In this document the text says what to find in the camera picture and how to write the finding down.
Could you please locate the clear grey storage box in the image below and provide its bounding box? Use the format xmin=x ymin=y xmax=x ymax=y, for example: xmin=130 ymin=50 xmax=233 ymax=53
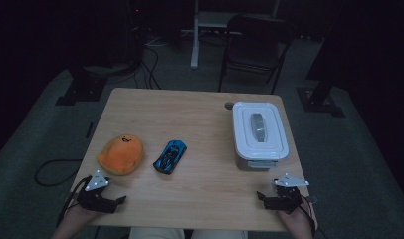
xmin=235 ymin=150 xmax=288 ymax=172

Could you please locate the black stand base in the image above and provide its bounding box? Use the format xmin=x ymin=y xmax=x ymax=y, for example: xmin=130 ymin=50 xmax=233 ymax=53
xmin=296 ymin=74 xmax=346 ymax=119
xmin=55 ymin=65 xmax=108 ymax=107

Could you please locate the person's left hand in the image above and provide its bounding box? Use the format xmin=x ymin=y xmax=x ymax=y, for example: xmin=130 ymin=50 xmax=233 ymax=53
xmin=61 ymin=202 xmax=102 ymax=228

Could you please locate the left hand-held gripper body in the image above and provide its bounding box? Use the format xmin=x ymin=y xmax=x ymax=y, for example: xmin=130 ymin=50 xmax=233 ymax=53
xmin=77 ymin=169 xmax=120 ymax=214

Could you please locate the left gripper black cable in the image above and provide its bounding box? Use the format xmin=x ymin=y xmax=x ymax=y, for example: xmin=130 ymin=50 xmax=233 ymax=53
xmin=56 ymin=175 xmax=93 ymax=229

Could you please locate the black looped floor cable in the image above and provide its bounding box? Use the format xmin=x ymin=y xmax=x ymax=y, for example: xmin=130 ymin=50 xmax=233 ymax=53
xmin=34 ymin=158 xmax=84 ymax=187

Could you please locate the black floor cables bundle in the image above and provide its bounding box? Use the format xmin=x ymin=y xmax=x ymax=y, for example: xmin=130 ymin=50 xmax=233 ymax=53
xmin=132 ymin=45 xmax=163 ymax=91

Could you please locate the orange plush toy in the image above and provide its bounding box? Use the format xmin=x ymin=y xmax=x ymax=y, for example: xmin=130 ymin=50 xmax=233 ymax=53
xmin=96 ymin=133 xmax=145 ymax=177

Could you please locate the white desk frame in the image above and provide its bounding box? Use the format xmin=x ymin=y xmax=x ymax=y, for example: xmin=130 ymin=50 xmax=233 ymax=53
xmin=190 ymin=0 xmax=282 ymax=70

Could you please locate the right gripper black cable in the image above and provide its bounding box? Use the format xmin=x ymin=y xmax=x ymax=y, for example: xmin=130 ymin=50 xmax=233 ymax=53
xmin=298 ymin=195 xmax=320 ymax=239

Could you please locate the black folding chair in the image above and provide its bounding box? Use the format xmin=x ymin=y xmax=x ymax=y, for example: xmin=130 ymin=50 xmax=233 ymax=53
xmin=217 ymin=14 xmax=296 ymax=95

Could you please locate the person's right hand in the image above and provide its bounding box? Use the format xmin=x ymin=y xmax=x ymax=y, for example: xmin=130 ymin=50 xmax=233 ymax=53
xmin=277 ymin=203 xmax=316 ymax=235

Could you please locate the white box lid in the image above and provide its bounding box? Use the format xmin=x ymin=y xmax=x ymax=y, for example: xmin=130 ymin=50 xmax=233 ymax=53
xmin=232 ymin=101 xmax=290 ymax=161

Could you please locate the blue toy car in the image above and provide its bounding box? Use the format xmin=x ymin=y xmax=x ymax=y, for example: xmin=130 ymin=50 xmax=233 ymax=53
xmin=152 ymin=139 xmax=188 ymax=175

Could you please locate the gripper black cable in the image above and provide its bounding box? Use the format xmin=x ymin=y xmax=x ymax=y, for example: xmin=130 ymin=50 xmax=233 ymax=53
xmin=56 ymin=175 xmax=93 ymax=229
xmin=298 ymin=195 xmax=320 ymax=239

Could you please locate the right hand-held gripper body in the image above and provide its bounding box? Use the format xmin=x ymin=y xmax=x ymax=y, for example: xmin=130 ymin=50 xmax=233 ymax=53
xmin=273 ymin=172 xmax=310 ymax=215

